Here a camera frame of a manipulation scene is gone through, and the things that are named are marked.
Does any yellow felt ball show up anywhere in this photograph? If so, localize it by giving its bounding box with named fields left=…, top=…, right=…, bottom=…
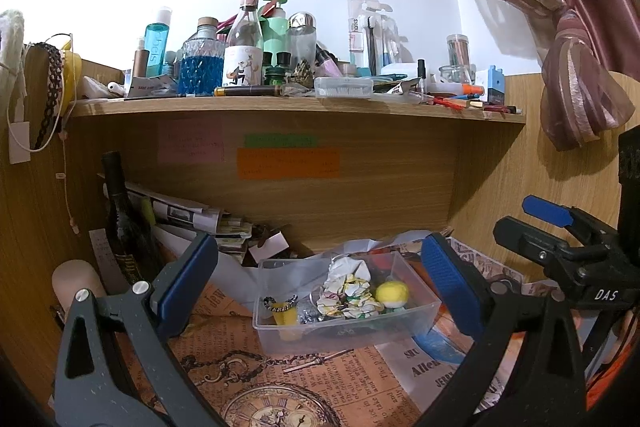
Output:
left=374, top=281, right=410, bottom=310

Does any yellow sponge block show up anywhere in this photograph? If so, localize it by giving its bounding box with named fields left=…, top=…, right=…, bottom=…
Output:
left=272, top=307, right=299, bottom=341

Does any white drawstring pouch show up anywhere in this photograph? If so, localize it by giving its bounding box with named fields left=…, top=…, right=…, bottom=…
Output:
left=314, top=256, right=384, bottom=320

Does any clear plastic storage box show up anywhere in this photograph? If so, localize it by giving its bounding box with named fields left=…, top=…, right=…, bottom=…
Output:
left=253, top=253, right=440, bottom=355

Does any green knitted cloth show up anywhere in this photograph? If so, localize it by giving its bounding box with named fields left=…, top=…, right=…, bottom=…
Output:
left=372, top=307, right=397, bottom=317

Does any grey mesh scrubber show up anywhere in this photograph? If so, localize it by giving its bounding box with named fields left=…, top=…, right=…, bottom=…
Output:
left=296, top=296, right=324, bottom=324

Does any person's right hand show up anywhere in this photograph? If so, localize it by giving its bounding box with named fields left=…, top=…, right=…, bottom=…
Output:
left=599, top=310, right=637, bottom=366

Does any dark wine bottle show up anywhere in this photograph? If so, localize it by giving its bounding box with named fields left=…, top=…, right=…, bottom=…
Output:
left=102, top=152, right=163, bottom=285

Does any white plastic bag sheet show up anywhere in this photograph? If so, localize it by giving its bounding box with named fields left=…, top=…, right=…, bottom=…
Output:
left=150, top=225, right=436, bottom=313

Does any pink cylindrical container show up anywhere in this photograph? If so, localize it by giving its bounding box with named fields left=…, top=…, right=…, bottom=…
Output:
left=51, top=259, right=106, bottom=314

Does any stack of rolled newspapers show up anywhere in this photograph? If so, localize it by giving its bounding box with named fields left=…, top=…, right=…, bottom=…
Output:
left=126, top=182, right=253, bottom=256

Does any vintage newspaper print mat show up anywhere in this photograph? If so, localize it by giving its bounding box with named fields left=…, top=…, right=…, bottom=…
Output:
left=114, top=235, right=557, bottom=427

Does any small white cardboard box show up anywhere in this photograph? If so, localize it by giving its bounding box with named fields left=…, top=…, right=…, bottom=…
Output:
left=248, top=232, right=290, bottom=262

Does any blue plastic sharpener box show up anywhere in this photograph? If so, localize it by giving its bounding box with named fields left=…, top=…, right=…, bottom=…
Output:
left=475, top=65, right=506, bottom=105

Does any pink sticky note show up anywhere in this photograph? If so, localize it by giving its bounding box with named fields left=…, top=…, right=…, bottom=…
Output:
left=157, top=120, right=224, bottom=165

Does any orange sticky note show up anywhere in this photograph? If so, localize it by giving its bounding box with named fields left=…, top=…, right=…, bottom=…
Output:
left=236, top=147, right=341, bottom=181

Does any orange marker cap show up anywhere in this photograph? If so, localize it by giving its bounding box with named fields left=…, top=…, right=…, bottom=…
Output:
left=462, top=83, right=485, bottom=96

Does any wooden shelf board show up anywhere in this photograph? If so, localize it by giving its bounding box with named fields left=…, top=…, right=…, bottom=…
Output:
left=72, top=96, right=526, bottom=124

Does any green sticky note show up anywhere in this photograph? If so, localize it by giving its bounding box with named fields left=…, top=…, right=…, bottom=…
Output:
left=244, top=133, right=319, bottom=148

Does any glass jar with sticks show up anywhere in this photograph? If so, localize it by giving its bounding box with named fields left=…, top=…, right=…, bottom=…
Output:
left=447, top=34, right=472, bottom=83

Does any blue liquid glass bottle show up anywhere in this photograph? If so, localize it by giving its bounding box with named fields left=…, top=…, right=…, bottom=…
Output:
left=178, top=16, right=226, bottom=96

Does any clear lidded small box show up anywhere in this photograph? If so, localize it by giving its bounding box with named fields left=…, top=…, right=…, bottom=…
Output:
left=314, top=77, right=373, bottom=98

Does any black patterned headband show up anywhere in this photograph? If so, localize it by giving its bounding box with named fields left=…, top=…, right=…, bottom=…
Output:
left=35, top=42, right=63, bottom=148

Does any clear bottle with cork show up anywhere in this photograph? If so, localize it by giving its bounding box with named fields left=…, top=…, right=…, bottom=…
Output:
left=222, top=0, right=262, bottom=87

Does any teal micellar water bottle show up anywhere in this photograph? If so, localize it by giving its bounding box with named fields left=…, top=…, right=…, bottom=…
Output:
left=144, top=10, right=171, bottom=77

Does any clear organizer with brushes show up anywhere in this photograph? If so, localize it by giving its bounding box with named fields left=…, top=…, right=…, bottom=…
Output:
left=347, top=0, right=414, bottom=77

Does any mint green pump bottle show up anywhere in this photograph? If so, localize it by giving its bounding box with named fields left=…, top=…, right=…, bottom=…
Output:
left=259, top=0, right=288, bottom=69

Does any silver cap perfume bottle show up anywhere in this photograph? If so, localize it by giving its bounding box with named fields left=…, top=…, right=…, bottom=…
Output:
left=288, top=12, right=317, bottom=77

